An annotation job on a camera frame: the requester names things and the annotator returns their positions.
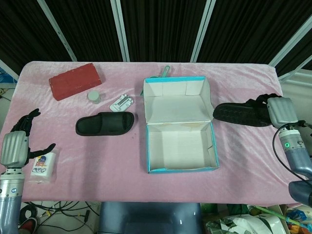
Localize black tripod head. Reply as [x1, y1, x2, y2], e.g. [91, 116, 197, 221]
[296, 119, 312, 129]

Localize mint green plastic dustpan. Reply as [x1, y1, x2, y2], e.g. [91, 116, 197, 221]
[140, 65, 173, 96]

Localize white tissue pack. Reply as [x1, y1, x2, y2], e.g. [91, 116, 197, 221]
[28, 149, 60, 183]

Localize pink plush table cloth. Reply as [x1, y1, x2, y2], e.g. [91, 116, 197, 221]
[0, 60, 305, 204]

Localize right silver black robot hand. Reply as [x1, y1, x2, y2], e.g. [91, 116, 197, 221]
[245, 94, 298, 128]

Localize tangled floor cables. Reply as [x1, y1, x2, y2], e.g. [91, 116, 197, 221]
[19, 201, 100, 234]

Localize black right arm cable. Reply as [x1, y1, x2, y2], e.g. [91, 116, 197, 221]
[272, 123, 308, 182]

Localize blue-grey robot torso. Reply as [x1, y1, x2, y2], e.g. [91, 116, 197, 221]
[98, 201, 204, 234]

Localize small grey-white jar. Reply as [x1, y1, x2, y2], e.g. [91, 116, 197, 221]
[87, 91, 101, 104]

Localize green white plastic bag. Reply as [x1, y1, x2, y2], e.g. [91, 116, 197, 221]
[204, 203, 288, 234]

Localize black slide slipper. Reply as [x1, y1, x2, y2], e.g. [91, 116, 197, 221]
[75, 111, 135, 137]
[213, 101, 273, 127]

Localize white folding phone stand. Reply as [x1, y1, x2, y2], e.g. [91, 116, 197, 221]
[109, 94, 134, 113]

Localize red black sneaker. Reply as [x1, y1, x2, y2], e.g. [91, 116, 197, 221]
[18, 214, 39, 232]

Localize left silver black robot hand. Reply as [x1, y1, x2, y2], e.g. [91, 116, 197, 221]
[0, 108, 56, 169]

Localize teal cardboard shoe box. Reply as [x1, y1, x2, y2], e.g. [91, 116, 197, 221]
[142, 76, 220, 174]

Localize red brick block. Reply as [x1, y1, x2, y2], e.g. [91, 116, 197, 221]
[48, 62, 102, 101]

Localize white aluminium frame post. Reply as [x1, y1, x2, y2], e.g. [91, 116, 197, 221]
[38, 0, 78, 61]
[190, 0, 216, 63]
[269, 17, 312, 67]
[109, 0, 131, 62]

